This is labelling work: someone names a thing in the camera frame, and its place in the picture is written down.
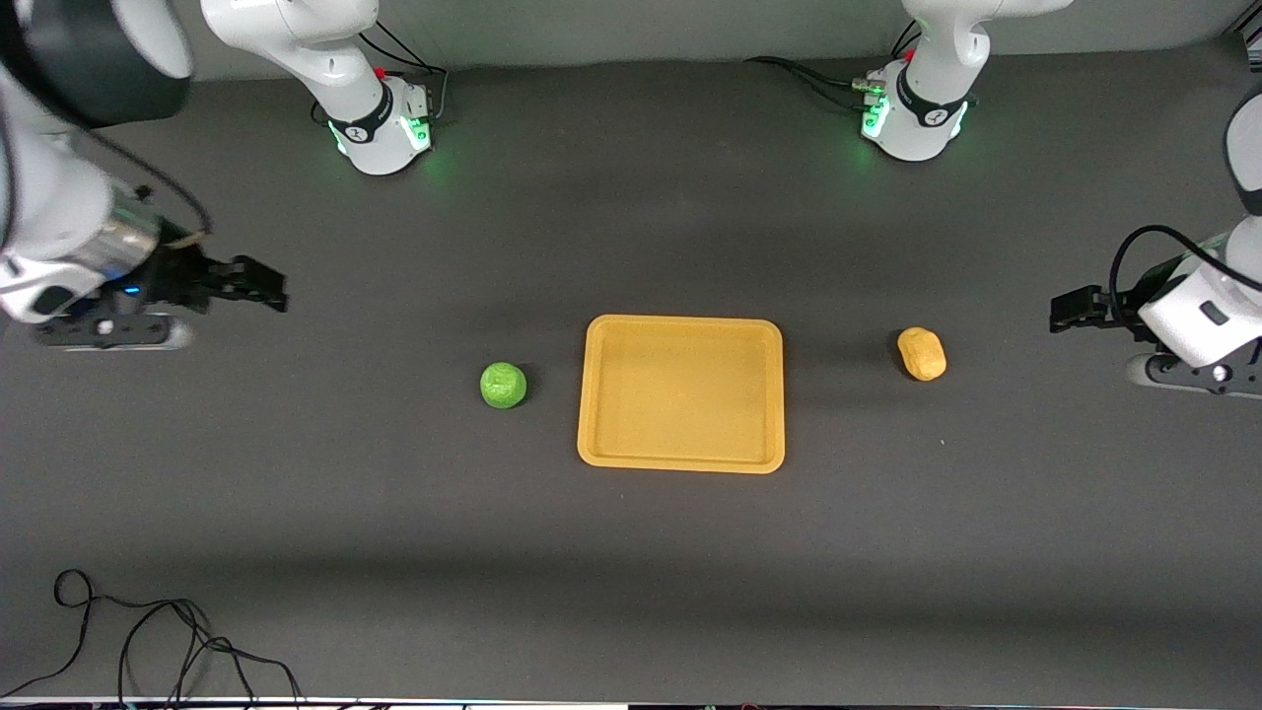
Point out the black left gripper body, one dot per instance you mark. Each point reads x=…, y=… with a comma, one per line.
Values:
x=1127, y=299

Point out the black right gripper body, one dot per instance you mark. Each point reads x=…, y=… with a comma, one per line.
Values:
x=180, y=278

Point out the yellow toy potato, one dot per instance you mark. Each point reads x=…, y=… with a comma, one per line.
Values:
x=922, y=353

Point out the green toy apple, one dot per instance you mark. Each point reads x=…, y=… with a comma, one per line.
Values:
x=503, y=385

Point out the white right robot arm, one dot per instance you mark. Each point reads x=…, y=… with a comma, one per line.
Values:
x=59, y=197

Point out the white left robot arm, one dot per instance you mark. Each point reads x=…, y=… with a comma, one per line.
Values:
x=927, y=59

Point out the yellow plastic tray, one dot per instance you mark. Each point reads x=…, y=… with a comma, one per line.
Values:
x=680, y=394

